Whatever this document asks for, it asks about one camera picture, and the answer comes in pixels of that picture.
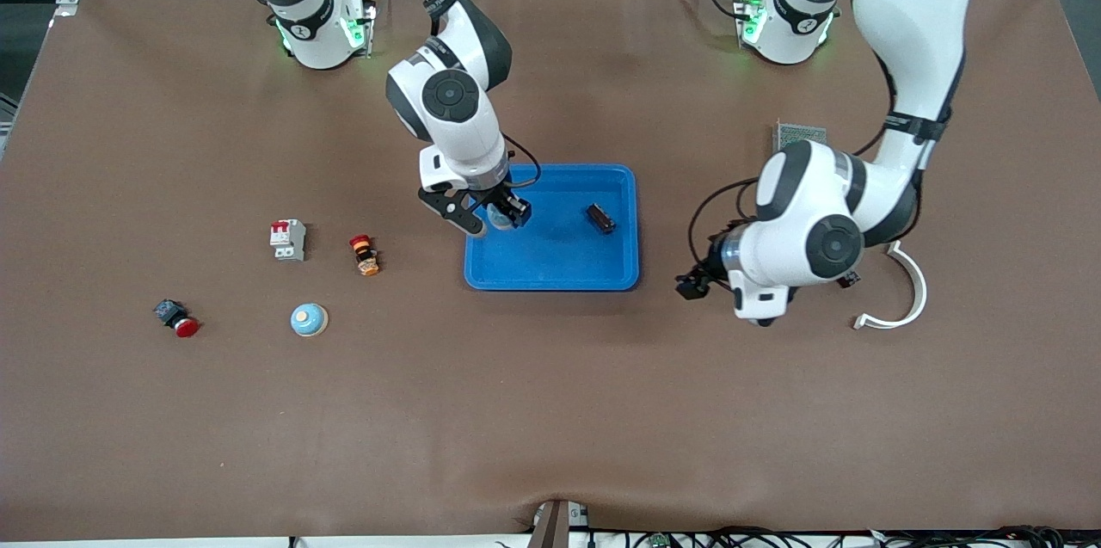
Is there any blue plastic tray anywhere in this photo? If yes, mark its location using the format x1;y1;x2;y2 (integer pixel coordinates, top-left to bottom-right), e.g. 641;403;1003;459
464;163;640;292

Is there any red yellow push button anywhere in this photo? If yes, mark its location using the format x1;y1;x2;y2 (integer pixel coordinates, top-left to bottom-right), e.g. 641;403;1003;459
349;235;380;277

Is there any metal mesh power supply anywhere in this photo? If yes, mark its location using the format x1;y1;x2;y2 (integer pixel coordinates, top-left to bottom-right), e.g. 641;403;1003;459
777;120;828;148

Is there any white curved plastic clamp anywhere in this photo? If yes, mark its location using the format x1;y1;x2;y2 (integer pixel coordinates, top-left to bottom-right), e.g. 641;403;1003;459
852;240;929;331

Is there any red mushroom push button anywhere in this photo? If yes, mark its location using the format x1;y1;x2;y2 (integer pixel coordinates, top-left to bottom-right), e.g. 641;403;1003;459
153;299;201;339

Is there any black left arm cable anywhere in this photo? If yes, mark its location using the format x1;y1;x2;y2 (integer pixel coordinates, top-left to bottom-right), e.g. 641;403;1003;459
688;0;969;274

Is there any white circuit breaker red switch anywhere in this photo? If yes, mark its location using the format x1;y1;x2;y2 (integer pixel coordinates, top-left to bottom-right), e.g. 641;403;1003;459
270;219;307;262

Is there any black cable bundle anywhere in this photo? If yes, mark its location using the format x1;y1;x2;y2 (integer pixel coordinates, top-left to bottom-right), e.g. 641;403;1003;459
594;526;1067;548

